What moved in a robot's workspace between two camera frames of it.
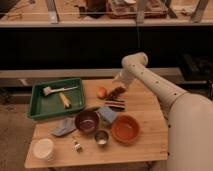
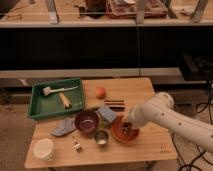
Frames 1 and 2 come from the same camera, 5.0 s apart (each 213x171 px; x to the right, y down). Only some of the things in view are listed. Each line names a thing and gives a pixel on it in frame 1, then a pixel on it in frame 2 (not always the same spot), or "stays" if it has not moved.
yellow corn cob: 65,101 stays
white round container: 43,149 stays
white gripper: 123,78 → 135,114
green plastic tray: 56,97 stays
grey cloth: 68,125 stays
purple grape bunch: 117,91 → 126,128
